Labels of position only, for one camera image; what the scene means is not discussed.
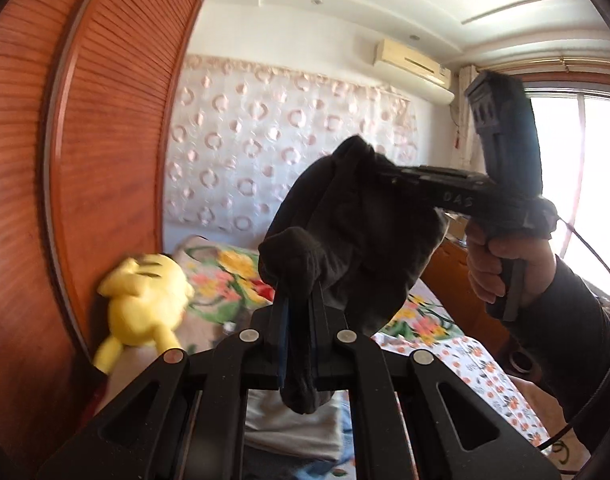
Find wall air conditioner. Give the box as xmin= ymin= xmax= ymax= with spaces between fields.
xmin=374 ymin=39 xmax=456 ymax=106

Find yellow plush toy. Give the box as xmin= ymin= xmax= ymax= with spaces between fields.
xmin=92 ymin=252 xmax=196 ymax=377

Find orange-print bed sheet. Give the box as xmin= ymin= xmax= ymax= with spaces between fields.
xmin=375 ymin=334 xmax=554 ymax=450

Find beige folded cloth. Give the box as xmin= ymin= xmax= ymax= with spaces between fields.
xmin=245 ymin=389 xmax=346 ymax=459

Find window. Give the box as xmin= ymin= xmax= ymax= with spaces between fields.
xmin=525 ymin=89 xmax=610 ymax=302

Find person's right hand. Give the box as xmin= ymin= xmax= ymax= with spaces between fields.
xmin=466 ymin=222 xmax=559 ymax=312

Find circle-pattern sheer curtain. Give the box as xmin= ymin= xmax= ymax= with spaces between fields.
xmin=162 ymin=55 xmax=422 ymax=237

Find floral blanket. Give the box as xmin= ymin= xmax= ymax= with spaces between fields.
xmin=177 ymin=235 xmax=456 ymax=357

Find wooden cabinet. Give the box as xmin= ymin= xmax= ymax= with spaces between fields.
xmin=422 ymin=239 xmax=516 ymax=377

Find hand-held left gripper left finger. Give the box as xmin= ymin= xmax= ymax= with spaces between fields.
xmin=37 ymin=297 xmax=290 ymax=480

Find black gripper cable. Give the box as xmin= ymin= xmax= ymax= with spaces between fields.
xmin=535 ymin=214 xmax=610 ymax=463

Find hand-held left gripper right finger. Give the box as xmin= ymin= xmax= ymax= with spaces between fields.
xmin=310 ymin=280 xmax=560 ymax=480

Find wooden louvered wardrobe door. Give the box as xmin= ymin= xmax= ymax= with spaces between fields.
xmin=0 ymin=0 xmax=208 ymax=480

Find person's right forearm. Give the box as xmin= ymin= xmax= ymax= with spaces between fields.
xmin=505 ymin=255 xmax=610 ymax=456

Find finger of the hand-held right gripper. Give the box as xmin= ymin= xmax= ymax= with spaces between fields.
xmin=374 ymin=164 xmax=426 ymax=196

